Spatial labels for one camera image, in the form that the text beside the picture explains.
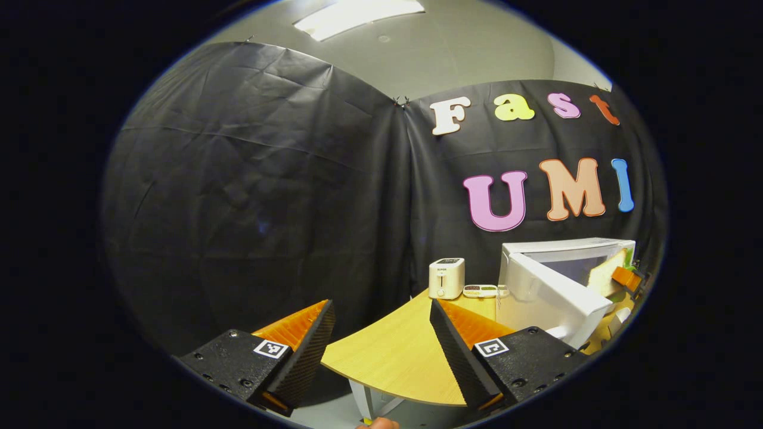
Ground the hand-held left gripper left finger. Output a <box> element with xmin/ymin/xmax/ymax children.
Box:
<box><xmin>179</xmin><ymin>299</ymin><xmax>336</xmax><ymax>418</ymax></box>

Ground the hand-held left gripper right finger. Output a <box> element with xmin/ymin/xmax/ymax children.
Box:
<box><xmin>429</xmin><ymin>298</ymin><xmax>592</xmax><ymax>413</ymax></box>

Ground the sandwich with green lettuce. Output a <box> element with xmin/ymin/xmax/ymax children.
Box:
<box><xmin>587</xmin><ymin>247</ymin><xmax>636</xmax><ymax>299</ymax></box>

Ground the white microwave oven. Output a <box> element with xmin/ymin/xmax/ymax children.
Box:
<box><xmin>496</xmin><ymin>237</ymin><xmax>637</xmax><ymax>350</ymax></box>

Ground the flat white device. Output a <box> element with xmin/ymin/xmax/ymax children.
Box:
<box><xmin>463</xmin><ymin>284</ymin><xmax>508</xmax><ymax>299</ymax></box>

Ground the white toaster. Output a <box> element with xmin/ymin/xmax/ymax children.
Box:
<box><xmin>429</xmin><ymin>257</ymin><xmax>466</xmax><ymax>300</ymax></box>

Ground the white table leg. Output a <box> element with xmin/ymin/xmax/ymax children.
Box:
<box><xmin>349</xmin><ymin>381</ymin><xmax>407</xmax><ymax>421</ymax></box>

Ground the black backdrop cloth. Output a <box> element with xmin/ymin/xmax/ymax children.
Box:
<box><xmin>101</xmin><ymin>41</ymin><xmax>668</xmax><ymax>358</ymax></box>

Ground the ceiling light panel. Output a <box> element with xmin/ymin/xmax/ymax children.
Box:
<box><xmin>293</xmin><ymin>0</ymin><xmax>426</xmax><ymax>42</ymax></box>

